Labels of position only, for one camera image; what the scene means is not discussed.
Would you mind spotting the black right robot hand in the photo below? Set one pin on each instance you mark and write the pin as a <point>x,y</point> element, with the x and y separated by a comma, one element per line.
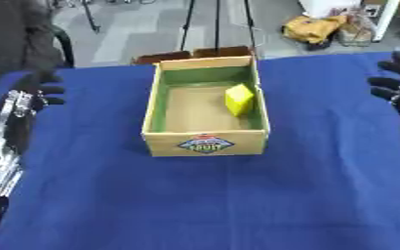
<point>397,81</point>

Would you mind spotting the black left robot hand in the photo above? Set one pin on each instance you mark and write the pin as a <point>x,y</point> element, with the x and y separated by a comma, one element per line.
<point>41,88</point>

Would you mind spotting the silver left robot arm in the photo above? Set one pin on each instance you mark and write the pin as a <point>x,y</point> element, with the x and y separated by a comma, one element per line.
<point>1,143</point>

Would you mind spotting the tan cardboard box green inside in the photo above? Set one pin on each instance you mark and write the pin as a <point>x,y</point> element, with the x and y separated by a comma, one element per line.
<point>203,143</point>

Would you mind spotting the black chair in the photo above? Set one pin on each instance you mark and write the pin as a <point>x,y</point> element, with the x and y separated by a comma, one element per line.
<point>64,45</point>

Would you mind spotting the person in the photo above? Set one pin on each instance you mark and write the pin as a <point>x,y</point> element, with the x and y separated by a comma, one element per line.
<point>15,35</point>

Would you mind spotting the clear plastic bag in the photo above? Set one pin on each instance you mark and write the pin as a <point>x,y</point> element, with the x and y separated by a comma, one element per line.
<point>354,27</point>

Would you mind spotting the yellow bag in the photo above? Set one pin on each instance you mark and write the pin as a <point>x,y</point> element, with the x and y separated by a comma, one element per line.
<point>311,28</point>

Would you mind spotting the yellow block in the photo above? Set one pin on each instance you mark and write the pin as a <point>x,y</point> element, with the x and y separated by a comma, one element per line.
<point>238,99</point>

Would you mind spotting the black tripod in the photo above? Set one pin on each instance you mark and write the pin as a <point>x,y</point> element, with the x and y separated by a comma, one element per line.
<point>217,22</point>

